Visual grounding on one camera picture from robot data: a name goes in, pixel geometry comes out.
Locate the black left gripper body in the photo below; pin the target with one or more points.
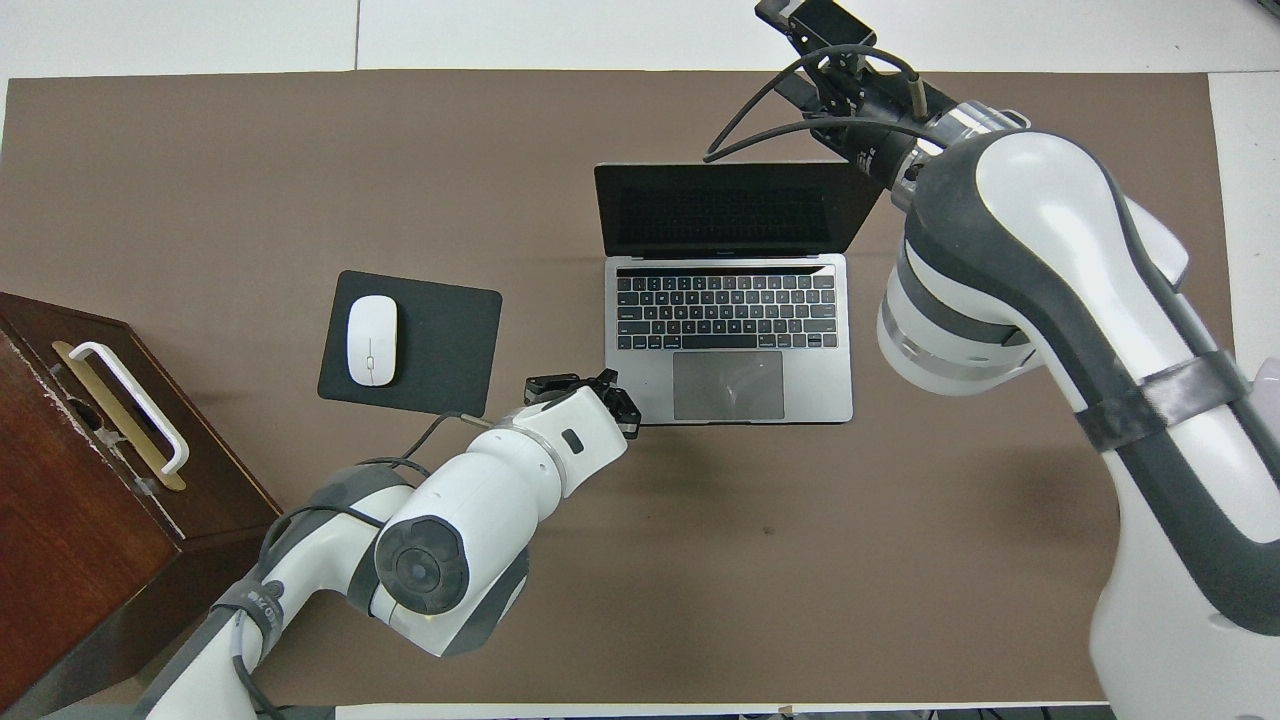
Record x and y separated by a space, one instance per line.
592 382

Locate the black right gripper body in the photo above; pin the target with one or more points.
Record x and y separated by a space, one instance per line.
875 110

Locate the silver laptop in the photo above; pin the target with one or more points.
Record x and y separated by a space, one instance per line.
730 385

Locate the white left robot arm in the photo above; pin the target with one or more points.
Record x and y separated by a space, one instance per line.
470 510

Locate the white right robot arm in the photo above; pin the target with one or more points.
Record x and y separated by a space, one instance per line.
1050 220

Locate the black mouse pad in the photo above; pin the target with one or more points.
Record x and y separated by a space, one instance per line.
445 345

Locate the white computer mouse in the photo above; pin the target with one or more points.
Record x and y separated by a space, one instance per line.
372 340

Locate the brown table mat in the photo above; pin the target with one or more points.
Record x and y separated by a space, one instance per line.
780 580

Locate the dark wooden box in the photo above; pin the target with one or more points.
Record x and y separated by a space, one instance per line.
70 560

